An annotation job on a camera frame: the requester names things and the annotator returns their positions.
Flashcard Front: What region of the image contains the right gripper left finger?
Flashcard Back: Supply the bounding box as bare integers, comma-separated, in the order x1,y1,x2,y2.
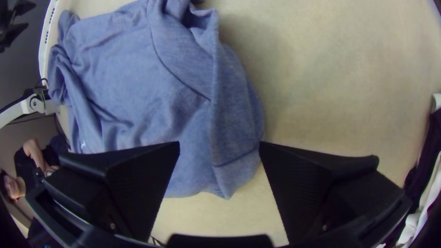
42,141,181,243

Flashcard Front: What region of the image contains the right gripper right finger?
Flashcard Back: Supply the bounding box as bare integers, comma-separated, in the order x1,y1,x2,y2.
259,141,413,244

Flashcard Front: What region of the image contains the blue t-shirt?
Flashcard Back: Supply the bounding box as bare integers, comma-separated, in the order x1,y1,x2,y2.
47,0,265,200

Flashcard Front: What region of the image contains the person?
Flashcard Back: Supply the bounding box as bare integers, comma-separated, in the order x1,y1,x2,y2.
0,135,71,204

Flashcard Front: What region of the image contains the heap of clothes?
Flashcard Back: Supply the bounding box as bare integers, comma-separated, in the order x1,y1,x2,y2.
389,93,441,248

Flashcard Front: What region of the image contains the white laundry basket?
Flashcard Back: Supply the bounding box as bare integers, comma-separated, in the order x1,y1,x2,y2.
38,0,73,82

